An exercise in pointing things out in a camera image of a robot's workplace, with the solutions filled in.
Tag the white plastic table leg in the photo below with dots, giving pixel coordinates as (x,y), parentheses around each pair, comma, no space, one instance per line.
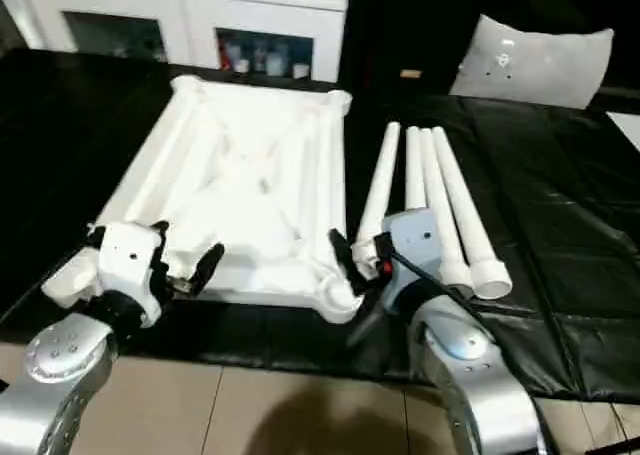
(445,215)
(380,185)
(414,170)
(470,225)

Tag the white plastic table top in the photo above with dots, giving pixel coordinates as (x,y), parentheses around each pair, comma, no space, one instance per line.
(250,195)

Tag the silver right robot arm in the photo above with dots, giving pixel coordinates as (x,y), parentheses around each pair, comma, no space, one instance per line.
(480,385)

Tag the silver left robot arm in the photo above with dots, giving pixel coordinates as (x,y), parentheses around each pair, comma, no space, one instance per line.
(50,395)

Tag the small yellow label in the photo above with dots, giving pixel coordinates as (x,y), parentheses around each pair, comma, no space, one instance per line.
(410,74)

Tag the black work mat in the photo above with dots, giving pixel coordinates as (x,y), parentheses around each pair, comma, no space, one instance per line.
(560,225)

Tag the white glass-door cabinet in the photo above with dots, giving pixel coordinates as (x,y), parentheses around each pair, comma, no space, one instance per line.
(150,15)

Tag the white flat board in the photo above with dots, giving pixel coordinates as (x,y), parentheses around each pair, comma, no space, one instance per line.
(628,130)

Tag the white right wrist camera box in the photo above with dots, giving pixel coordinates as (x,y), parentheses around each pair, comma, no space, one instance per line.
(410,245)

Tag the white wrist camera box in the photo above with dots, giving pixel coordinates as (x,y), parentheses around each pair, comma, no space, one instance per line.
(410,245)
(130,265)

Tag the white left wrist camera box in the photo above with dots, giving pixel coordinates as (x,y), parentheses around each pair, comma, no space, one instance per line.
(130,265)

